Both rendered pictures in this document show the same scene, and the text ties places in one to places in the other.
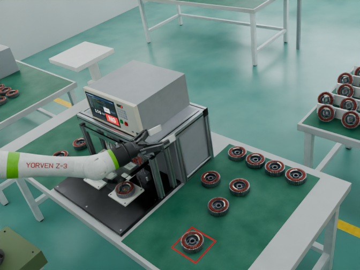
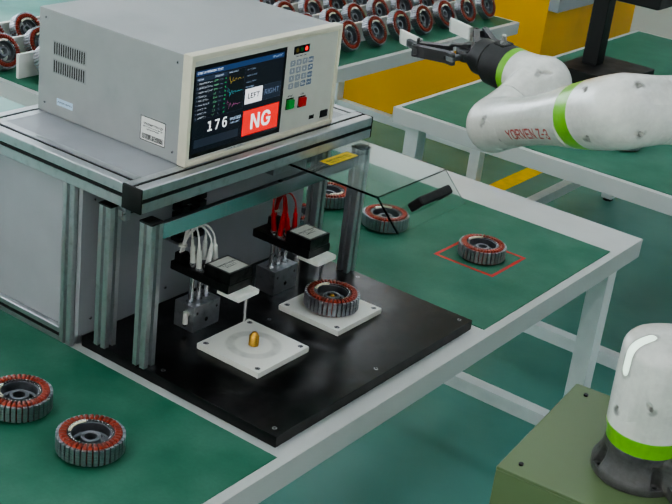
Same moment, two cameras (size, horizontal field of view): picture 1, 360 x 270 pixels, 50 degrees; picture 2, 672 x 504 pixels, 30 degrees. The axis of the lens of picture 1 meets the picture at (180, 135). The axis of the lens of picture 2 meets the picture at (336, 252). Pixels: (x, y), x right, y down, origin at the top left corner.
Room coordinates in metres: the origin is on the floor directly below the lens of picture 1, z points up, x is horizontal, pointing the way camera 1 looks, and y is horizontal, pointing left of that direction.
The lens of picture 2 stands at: (2.21, 2.57, 1.91)
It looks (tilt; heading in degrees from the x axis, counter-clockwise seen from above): 24 degrees down; 256
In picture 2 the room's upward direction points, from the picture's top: 7 degrees clockwise
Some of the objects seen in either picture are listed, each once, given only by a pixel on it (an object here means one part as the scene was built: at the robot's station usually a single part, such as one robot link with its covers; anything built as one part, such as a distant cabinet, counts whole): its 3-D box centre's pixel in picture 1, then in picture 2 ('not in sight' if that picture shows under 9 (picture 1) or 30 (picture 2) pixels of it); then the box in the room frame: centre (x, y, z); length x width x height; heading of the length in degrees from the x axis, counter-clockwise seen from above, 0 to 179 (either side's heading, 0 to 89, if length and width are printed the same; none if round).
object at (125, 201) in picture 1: (126, 192); (330, 308); (1.65, 0.37, 0.78); 0.15 x 0.15 x 0.01; 42
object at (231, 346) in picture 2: (100, 177); (253, 347); (1.83, 0.53, 0.78); 0.15 x 0.15 x 0.01; 42
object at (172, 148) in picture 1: (138, 143); (201, 218); (1.91, 0.26, 0.92); 0.66 x 0.01 x 0.30; 42
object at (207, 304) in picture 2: not in sight; (197, 310); (1.93, 0.42, 0.80); 0.08 x 0.05 x 0.06; 42
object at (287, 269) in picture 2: (143, 175); (276, 275); (1.75, 0.26, 0.80); 0.08 x 0.05 x 0.06; 42
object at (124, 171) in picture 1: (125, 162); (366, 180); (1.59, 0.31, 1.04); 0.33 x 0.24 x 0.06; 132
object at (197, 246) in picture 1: (192, 241); (482, 249); (1.22, 0.04, 0.77); 0.11 x 0.11 x 0.04
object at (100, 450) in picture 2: (60, 157); (90, 439); (2.14, 0.82, 0.77); 0.11 x 0.11 x 0.04
